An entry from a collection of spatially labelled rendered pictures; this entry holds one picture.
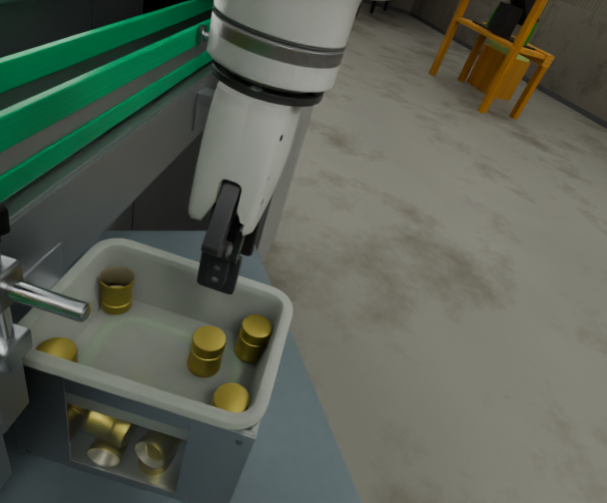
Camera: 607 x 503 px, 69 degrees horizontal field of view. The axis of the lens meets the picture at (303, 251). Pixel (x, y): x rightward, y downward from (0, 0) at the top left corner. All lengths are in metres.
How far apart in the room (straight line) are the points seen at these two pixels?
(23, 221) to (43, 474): 0.31
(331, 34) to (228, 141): 0.09
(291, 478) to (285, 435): 0.06
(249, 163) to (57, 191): 0.30
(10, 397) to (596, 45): 8.83
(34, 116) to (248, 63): 0.28
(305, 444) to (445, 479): 1.10
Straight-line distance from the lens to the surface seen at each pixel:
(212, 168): 0.29
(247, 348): 0.50
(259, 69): 0.27
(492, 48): 7.34
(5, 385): 0.38
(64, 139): 0.56
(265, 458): 0.68
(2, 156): 0.49
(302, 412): 0.73
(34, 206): 0.51
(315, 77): 0.28
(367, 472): 1.63
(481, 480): 1.83
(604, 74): 8.71
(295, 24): 0.26
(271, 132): 0.28
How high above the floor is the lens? 1.34
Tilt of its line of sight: 36 degrees down
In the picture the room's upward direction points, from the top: 20 degrees clockwise
